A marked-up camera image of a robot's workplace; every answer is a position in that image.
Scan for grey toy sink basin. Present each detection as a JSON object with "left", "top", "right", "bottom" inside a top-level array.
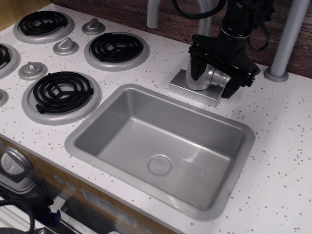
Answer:
[{"left": 65, "top": 84, "right": 255, "bottom": 221}]

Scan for back right stove burner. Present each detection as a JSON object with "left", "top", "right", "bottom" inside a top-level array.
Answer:
[{"left": 84, "top": 32, "right": 150, "bottom": 72}]

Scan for silver oven dial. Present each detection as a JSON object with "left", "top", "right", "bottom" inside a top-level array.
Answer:
[{"left": 0, "top": 146, "right": 32, "bottom": 182}]

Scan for back left stove burner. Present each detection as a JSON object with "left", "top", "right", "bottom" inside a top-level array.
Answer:
[{"left": 13, "top": 11, "right": 75, "bottom": 44}]

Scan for front left stove burner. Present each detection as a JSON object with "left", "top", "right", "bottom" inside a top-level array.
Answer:
[{"left": 0, "top": 43, "right": 20, "bottom": 79}]

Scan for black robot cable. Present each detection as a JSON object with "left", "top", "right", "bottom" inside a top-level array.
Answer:
[{"left": 171, "top": 0, "right": 228, "bottom": 19}]

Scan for silver stove knob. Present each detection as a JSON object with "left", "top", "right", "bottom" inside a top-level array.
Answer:
[
  {"left": 53, "top": 38, "right": 79, "bottom": 56},
  {"left": 18, "top": 62, "right": 47, "bottom": 81},
  {"left": 81, "top": 18, "right": 105, "bottom": 35}
]

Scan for front right stove burner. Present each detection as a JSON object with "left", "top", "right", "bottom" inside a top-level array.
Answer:
[{"left": 22, "top": 71, "right": 101, "bottom": 126}]

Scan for wooden cabinet front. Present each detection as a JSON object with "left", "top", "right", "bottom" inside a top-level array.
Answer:
[{"left": 0, "top": 137, "right": 181, "bottom": 234}]

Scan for black cable lower left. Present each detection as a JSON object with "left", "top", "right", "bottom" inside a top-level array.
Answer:
[{"left": 0, "top": 198, "right": 36, "bottom": 234}]

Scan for silver stove knob back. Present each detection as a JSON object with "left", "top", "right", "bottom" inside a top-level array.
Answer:
[{"left": 81, "top": 18, "right": 105, "bottom": 35}]

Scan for silver stove knob middle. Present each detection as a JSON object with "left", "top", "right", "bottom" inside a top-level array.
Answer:
[{"left": 53, "top": 38, "right": 79, "bottom": 56}]

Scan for silver stove knob edge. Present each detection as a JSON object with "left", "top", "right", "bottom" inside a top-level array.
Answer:
[{"left": 0, "top": 89, "right": 8, "bottom": 107}]

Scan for silver stove knob front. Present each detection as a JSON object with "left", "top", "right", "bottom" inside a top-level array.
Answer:
[{"left": 18, "top": 62, "right": 47, "bottom": 81}]

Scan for stove burner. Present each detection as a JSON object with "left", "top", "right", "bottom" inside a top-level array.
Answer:
[
  {"left": 22, "top": 71, "right": 101, "bottom": 126},
  {"left": 0, "top": 43, "right": 20, "bottom": 79},
  {"left": 13, "top": 11, "right": 75, "bottom": 44},
  {"left": 84, "top": 32, "right": 150, "bottom": 72}
]

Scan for silver curved faucet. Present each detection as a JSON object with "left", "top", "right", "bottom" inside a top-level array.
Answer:
[{"left": 147, "top": 0, "right": 231, "bottom": 107}]

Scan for grey support pole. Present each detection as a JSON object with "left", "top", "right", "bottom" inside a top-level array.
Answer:
[{"left": 264, "top": 0, "right": 310, "bottom": 83}]

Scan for silver faucet lever handle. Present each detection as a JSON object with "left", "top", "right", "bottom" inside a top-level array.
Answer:
[{"left": 207, "top": 68, "right": 231, "bottom": 88}]

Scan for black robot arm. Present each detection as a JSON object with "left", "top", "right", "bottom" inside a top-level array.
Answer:
[{"left": 185, "top": 0, "right": 275, "bottom": 98}]

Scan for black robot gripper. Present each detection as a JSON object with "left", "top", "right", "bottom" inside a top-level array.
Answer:
[{"left": 189, "top": 23, "right": 260, "bottom": 99}]

